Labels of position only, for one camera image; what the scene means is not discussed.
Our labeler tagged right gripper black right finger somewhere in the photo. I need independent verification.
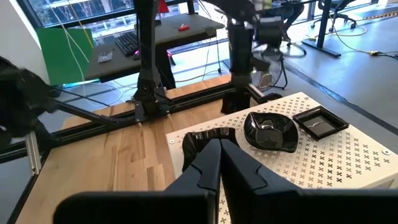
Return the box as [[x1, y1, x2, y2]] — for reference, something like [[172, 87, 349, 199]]
[[221, 139, 398, 224]]

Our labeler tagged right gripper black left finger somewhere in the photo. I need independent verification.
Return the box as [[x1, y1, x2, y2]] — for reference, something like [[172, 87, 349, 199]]
[[52, 138, 222, 224]]

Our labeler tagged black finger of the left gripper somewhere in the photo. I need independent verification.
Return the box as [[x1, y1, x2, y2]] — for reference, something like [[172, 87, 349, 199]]
[[238, 90, 252, 114], [221, 90, 239, 114]]

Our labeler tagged leaf-shaped black plate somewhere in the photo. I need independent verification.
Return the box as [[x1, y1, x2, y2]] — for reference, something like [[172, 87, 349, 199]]
[[243, 111, 300, 154]]

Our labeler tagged small square black plate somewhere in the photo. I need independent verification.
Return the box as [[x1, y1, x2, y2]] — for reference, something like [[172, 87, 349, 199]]
[[292, 105, 350, 142]]

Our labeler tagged black floor fan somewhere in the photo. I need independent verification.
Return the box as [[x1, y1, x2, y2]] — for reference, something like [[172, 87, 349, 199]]
[[250, 39, 308, 93]]

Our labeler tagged grey desk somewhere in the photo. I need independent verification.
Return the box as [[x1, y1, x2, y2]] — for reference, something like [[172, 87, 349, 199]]
[[84, 13, 225, 84]]

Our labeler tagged white perforated shelf riser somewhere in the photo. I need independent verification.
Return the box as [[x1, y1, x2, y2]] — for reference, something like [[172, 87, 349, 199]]
[[165, 91, 398, 224]]

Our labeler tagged black office desk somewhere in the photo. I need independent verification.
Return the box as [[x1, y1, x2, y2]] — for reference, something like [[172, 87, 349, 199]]
[[300, 0, 343, 59]]

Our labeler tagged black office chair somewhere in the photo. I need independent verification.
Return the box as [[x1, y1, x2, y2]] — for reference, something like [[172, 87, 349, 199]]
[[310, 0, 358, 32]]

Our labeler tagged black keyboard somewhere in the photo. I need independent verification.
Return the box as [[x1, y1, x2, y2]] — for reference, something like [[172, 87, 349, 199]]
[[114, 30, 140, 58]]

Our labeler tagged small grey card device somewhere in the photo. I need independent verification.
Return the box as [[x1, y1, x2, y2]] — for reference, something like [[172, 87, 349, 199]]
[[97, 51, 113, 64]]

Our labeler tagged silver aluminium profile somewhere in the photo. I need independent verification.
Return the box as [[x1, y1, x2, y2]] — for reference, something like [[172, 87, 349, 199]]
[[24, 130, 43, 177]]

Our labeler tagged black bulky equipment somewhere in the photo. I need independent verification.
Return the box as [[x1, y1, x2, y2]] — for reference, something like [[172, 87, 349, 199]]
[[0, 55, 62, 150]]

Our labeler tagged black aluminium table frame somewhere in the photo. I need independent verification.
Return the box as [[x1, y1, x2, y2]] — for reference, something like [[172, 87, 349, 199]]
[[0, 81, 268, 224]]

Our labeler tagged yellow black cable ramp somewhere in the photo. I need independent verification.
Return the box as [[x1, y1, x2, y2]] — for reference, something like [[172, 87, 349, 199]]
[[362, 10, 398, 20]]

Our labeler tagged glass window wall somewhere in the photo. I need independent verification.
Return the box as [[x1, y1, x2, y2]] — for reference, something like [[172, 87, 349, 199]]
[[17, 0, 200, 29]]

